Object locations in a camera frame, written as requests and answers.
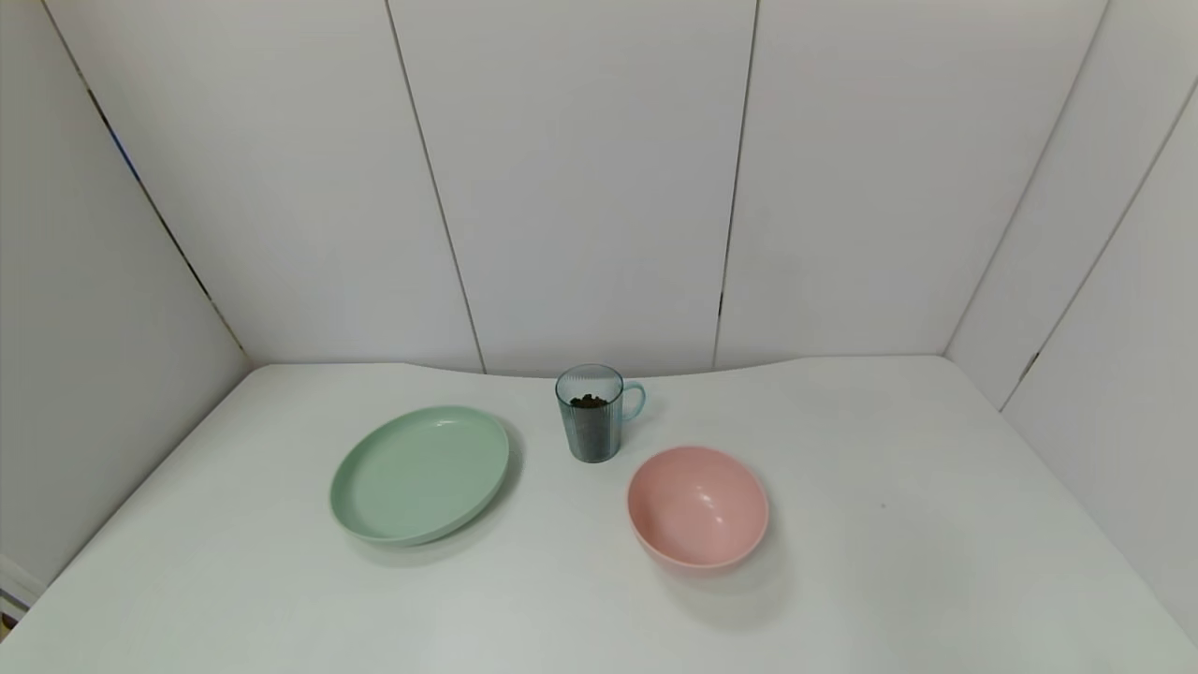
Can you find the dark brown granular solid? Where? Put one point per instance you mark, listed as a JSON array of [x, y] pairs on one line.
[[589, 402]]

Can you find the transparent blue ribbed cup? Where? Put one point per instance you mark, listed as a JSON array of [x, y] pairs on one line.
[[592, 435]]

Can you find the pink bowl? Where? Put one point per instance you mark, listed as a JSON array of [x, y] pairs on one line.
[[697, 507]]

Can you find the pale green round plate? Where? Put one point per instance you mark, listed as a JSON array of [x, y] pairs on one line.
[[418, 476]]

